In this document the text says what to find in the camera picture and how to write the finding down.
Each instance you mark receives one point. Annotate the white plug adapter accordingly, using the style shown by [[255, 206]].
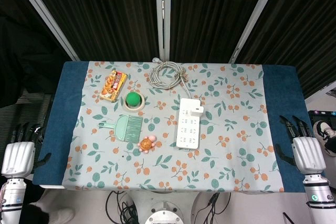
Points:
[[196, 111]]

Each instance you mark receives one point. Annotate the green ball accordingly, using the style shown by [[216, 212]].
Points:
[[133, 98]]

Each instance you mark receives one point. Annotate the blue table cover cloth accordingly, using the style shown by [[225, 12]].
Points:
[[281, 95]]

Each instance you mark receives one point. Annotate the white power strip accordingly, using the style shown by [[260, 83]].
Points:
[[187, 132]]

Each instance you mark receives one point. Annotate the mint green hand brush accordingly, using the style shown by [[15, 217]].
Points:
[[128, 128]]

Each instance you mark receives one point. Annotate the yellow orange snack box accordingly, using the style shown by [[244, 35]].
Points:
[[113, 86]]

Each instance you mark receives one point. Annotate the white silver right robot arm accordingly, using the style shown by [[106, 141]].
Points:
[[319, 195]]

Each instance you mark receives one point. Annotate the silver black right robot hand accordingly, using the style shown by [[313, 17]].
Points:
[[309, 155]]

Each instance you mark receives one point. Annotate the white metal frame post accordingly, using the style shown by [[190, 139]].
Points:
[[162, 16], [256, 18], [46, 15]]

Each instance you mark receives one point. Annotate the floral patterned tablecloth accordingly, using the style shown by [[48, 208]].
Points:
[[162, 166]]

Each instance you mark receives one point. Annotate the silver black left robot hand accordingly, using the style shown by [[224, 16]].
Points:
[[18, 158]]

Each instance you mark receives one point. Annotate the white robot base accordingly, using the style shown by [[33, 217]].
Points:
[[164, 213]]

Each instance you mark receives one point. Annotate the black white sneaker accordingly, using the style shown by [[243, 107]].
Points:
[[325, 134]]

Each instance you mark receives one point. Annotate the beige masking tape roll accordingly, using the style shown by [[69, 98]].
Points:
[[134, 109]]

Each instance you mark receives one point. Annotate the black equipment case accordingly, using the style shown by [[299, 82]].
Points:
[[324, 114]]

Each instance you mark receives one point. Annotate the pink orange turtle toy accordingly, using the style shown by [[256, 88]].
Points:
[[146, 144]]

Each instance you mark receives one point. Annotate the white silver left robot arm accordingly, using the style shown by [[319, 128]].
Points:
[[11, 197]]

